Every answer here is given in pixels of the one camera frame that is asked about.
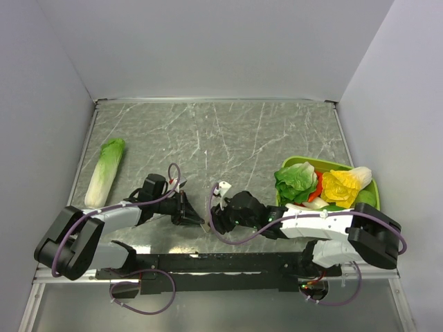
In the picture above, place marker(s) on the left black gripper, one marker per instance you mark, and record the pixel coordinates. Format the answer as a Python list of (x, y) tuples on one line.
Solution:
[(185, 213)]

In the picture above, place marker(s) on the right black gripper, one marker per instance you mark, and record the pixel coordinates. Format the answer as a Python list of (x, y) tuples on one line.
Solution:
[(219, 215)]

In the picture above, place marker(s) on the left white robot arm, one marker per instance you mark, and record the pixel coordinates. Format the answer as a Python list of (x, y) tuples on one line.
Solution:
[(71, 244)]

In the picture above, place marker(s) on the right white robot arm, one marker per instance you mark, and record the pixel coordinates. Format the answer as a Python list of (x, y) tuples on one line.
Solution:
[(362, 233)]

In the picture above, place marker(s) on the green toy lettuce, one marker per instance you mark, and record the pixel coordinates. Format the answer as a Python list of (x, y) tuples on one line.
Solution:
[(294, 184)]

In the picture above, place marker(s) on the white green bok choy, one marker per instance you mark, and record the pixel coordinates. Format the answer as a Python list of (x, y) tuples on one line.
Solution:
[(316, 205)]

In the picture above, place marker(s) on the long napa cabbage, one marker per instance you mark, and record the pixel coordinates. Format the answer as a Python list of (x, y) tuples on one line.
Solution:
[(104, 173)]

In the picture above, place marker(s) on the red toy pepper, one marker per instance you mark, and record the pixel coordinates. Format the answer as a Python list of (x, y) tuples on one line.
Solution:
[(319, 187)]

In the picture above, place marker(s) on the green plastic basket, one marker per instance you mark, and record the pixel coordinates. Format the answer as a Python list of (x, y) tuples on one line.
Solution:
[(326, 166)]

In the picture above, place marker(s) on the yellow toy cabbage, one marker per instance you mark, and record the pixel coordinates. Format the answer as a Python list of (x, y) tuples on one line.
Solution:
[(342, 187)]

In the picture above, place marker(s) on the round green toy vegetable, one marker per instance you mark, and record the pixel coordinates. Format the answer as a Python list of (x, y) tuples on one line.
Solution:
[(366, 197)]

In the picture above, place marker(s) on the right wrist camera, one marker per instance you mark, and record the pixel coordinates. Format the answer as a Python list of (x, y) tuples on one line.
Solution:
[(221, 191)]

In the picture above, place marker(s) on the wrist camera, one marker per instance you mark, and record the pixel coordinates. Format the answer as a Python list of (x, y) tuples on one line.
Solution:
[(178, 181), (221, 191)]

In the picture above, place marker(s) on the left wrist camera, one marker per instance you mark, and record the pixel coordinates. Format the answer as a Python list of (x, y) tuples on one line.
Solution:
[(178, 181)]

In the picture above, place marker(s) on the black base frame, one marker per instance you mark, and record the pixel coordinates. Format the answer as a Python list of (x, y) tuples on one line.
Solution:
[(279, 271)]

